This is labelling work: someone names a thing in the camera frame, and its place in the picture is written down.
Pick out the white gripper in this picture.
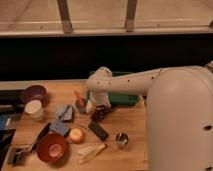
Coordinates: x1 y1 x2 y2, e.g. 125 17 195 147
86 92 111 114

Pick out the dark red grape bunch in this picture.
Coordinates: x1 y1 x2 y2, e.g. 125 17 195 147
90 106 113 122

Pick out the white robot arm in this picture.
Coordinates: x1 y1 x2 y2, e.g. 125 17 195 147
86 66 213 171

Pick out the purple bowl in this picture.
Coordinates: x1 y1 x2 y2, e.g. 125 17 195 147
20 85 47 104

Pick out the red bowl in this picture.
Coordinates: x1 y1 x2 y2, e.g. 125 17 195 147
36 133 67 164

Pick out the black rectangular block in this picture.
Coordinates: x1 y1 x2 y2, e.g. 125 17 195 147
88 122 109 141

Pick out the blue grey cloth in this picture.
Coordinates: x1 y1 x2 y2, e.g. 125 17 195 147
55 104 74 122

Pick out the green plastic bin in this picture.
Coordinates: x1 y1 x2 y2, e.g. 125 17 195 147
88 70 141 108

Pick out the orange apple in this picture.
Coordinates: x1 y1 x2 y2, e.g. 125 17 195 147
69 128 84 144

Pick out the blue sponge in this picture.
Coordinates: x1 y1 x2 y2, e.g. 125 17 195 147
49 120 70 136

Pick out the small metal cup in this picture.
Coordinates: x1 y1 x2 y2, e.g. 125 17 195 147
115 132 129 149

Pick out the white paper cup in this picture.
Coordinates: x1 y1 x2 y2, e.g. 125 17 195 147
25 100 44 120

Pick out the blue object at left edge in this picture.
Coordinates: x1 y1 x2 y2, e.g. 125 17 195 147
0 115 11 130

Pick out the black handled brush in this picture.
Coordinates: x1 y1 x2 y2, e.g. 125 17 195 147
7 123 51 166

